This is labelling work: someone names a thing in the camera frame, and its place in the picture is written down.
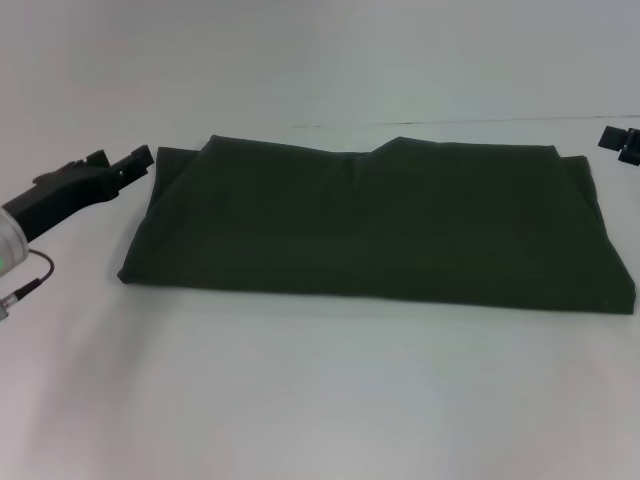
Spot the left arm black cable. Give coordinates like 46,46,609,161
0,249,55,322

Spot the dark green shirt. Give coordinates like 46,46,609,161
117,133,640,318

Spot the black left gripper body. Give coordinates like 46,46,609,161
1,149,124,244

